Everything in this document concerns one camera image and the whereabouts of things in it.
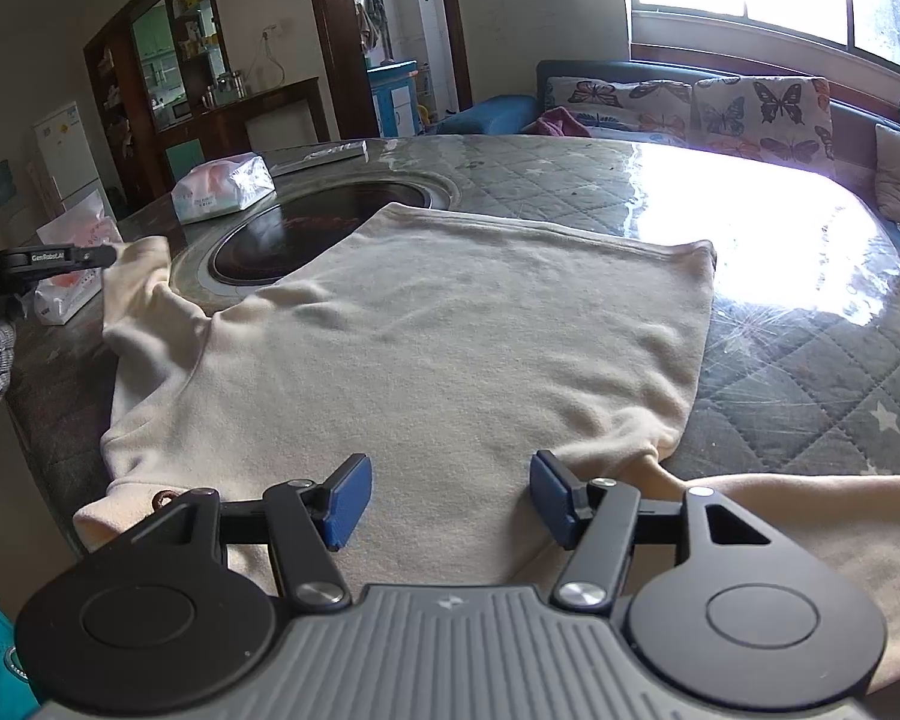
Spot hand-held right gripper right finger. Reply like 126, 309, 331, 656
529, 450, 778, 611

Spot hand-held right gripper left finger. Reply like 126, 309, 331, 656
131, 454, 374, 611

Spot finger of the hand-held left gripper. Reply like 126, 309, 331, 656
67, 243, 119, 269

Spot cream sweater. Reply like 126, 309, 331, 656
71, 202, 900, 700

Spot white pink plastic bag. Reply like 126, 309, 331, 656
34, 190, 118, 326

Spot white refrigerator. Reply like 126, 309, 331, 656
33, 100, 104, 205

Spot white pink tissue pack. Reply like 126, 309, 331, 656
170, 153, 275, 224

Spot dark wooden cabinet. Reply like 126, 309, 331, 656
83, 0, 323, 201

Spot round black cooktop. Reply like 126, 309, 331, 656
169, 172, 458, 316

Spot flat white box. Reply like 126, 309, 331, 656
276, 140, 369, 167

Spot blue white cabinet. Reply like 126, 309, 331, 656
367, 59, 422, 140

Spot grey quilted table cover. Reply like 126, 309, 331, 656
4, 131, 900, 563

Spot dark red cloth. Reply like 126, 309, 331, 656
535, 106, 595, 140

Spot butterfly print cushion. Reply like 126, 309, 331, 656
546, 75, 695, 145
688, 76, 835, 164

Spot white charger cable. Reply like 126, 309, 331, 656
258, 24, 287, 89

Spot dark wooden door frame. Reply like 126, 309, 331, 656
300, 0, 474, 142

